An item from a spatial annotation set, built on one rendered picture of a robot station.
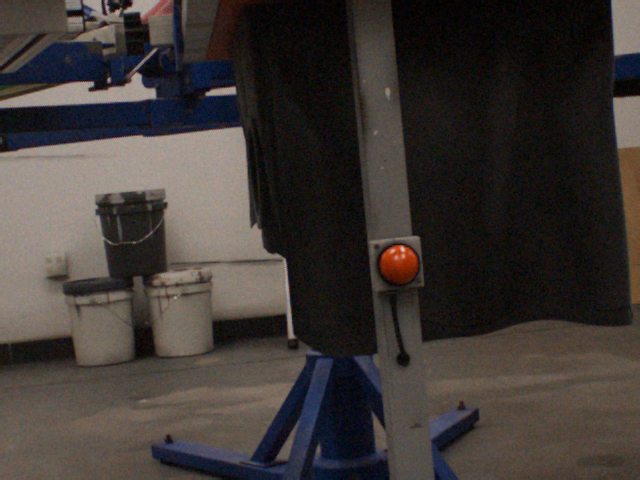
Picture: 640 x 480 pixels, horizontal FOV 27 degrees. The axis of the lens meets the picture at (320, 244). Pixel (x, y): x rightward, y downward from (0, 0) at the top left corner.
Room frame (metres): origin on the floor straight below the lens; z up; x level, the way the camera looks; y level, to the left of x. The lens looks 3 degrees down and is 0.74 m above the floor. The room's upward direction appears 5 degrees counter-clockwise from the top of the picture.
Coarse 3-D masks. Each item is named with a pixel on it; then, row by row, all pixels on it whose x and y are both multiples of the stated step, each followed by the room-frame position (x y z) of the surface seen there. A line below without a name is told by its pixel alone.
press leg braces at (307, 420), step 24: (360, 360) 2.87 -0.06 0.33; (312, 384) 2.84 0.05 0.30; (360, 384) 2.86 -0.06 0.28; (288, 408) 3.09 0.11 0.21; (312, 408) 2.79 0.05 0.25; (288, 432) 3.15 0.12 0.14; (312, 432) 2.74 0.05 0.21; (264, 456) 3.19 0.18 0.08; (312, 456) 2.73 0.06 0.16; (432, 456) 2.71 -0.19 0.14
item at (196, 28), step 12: (192, 0) 1.50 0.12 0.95; (204, 0) 1.51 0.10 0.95; (216, 0) 1.52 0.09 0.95; (192, 12) 1.61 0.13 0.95; (204, 12) 1.62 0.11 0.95; (216, 12) 1.63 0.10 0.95; (192, 24) 1.73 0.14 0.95; (204, 24) 1.74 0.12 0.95; (192, 36) 1.86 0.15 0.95; (204, 36) 1.88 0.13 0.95; (192, 48) 2.03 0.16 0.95; (204, 48) 2.04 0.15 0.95; (192, 60) 2.22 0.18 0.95; (204, 60) 2.23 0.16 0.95
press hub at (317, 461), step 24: (312, 360) 2.90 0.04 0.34; (336, 360) 2.88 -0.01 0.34; (336, 384) 2.89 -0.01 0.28; (336, 408) 2.89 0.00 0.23; (360, 408) 2.90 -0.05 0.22; (336, 432) 2.89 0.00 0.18; (360, 432) 2.90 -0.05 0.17; (336, 456) 2.89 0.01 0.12; (360, 456) 2.89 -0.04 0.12; (384, 456) 2.92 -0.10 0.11
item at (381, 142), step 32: (352, 0) 1.30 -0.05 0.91; (384, 0) 1.31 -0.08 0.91; (352, 32) 1.31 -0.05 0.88; (384, 32) 1.31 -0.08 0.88; (352, 64) 1.33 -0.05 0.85; (384, 64) 1.31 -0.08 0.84; (384, 96) 1.31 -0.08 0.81; (384, 128) 1.31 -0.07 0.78; (384, 160) 1.31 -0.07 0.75; (384, 192) 1.31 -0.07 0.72; (384, 224) 1.31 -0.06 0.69; (384, 288) 1.29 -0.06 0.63; (416, 288) 1.31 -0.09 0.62; (384, 320) 1.30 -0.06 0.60; (416, 320) 1.31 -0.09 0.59; (384, 352) 1.30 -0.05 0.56; (416, 352) 1.31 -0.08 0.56; (384, 384) 1.32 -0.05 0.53; (416, 384) 1.31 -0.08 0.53; (384, 416) 1.33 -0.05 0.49; (416, 416) 1.31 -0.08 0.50; (416, 448) 1.31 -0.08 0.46
